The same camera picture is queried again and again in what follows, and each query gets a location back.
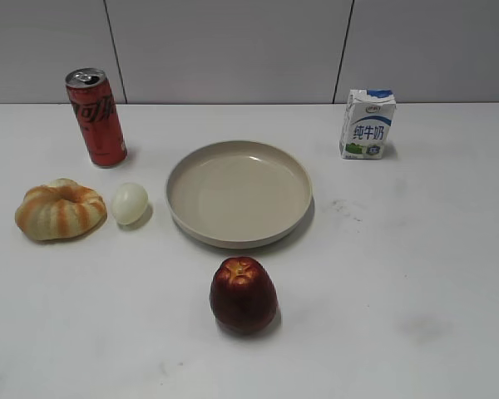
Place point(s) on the striped round croissant bread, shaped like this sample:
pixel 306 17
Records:
pixel 61 209

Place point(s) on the beige round plate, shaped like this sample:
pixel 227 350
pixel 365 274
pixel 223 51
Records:
pixel 238 194

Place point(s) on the white blue milk carton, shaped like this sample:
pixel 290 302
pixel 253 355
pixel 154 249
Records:
pixel 367 120

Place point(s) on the white egg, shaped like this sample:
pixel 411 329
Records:
pixel 129 203

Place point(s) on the dark red apple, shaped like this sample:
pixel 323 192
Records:
pixel 242 296

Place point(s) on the red cola can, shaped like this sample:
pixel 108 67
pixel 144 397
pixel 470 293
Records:
pixel 94 107

